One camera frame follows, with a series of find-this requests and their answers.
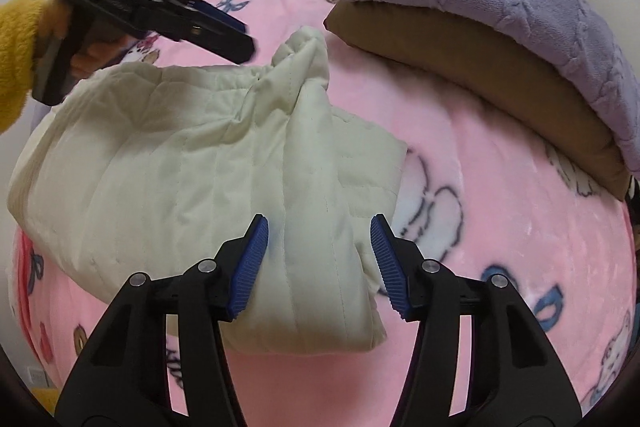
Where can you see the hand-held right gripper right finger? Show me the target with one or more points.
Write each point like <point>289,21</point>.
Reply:
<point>387,267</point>

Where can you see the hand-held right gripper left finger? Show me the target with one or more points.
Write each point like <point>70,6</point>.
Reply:
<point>247,267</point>

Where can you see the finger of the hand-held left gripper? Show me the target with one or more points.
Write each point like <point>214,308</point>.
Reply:
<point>210,14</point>
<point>210,37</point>

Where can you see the cream quilted jacket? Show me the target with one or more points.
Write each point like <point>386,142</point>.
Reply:
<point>175,157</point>

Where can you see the person's left hand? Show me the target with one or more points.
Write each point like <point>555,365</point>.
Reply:
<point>95,54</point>

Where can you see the pink printed blanket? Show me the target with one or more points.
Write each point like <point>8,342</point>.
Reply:
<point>475,167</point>

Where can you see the folded brown garment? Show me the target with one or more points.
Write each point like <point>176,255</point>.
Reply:
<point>475,62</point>

